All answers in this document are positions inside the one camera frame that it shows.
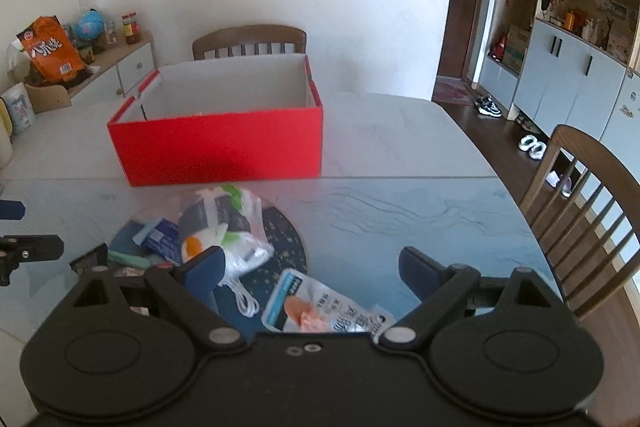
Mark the pale slippers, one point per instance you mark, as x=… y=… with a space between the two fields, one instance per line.
x=557 y=181

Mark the grey shoes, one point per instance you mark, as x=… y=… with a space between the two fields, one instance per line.
x=525 y=122

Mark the small clear bottle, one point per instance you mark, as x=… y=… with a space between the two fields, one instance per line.
x=111 y=33

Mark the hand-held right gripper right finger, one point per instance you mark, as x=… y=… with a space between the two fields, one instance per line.
x=415 y=272

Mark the dark animal figurine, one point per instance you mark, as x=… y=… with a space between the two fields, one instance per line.
x=611 y=34

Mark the black comb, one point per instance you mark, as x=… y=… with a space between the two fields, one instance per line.
x=90 y=259

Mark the cream kettle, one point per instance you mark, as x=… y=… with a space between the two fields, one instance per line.
x=4 y=142

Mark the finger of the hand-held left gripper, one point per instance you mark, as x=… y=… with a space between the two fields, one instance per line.
x=12 y=209
x=35 y=247

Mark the orange snack bag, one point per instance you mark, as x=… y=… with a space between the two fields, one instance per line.
x=50 y=49

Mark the silver blue food pouch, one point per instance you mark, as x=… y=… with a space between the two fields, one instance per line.
x=300 y=292

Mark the blue wet wipes packet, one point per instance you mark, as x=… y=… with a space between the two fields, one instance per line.
x=165 y=239

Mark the white wooden sideboard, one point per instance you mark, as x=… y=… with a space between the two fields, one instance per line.
x=135 y=67

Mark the round dark placemat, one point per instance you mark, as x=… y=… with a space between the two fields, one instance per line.
x=285 y=237

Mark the blue globe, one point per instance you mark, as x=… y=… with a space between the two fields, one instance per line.
x=90 y=24

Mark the grey wall cabinet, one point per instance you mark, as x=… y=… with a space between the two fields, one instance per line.
x=565 y=62

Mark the white refrigerator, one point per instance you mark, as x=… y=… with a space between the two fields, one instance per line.
x=622 y=117

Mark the white grey tissue pack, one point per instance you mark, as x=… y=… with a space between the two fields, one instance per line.
x=235 y=227

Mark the red cardboard box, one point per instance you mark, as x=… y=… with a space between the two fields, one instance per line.
x=225 y=147

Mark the orange bottle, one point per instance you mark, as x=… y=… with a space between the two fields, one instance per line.
x=570 y=19

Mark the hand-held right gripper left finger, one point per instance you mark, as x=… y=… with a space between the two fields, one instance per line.
x=202 y=269

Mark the white printed mug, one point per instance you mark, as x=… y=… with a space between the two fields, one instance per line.
x=20 y=107

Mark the wooden desk holder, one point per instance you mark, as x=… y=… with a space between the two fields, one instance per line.
x=47 y=97

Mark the brown wooden door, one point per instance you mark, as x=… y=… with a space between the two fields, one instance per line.
x=462 y=32

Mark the brown wooden chair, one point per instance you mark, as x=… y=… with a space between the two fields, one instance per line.
x=250 y=34
x=575 y=139

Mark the white shoe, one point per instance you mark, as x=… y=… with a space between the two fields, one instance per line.
x=538 y=150
x=526 y=143

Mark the red bag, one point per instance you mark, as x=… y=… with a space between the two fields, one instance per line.
x=498 y=48

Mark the mint green packet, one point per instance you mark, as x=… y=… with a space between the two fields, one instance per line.
x=132 y=259

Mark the red lid sauce jar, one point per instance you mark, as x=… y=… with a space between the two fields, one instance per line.
x=131 y=29

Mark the patterned door rug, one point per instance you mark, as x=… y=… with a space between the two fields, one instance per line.
x=450 y=93

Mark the black white sneakers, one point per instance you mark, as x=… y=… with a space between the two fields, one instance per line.
x=490 y=108

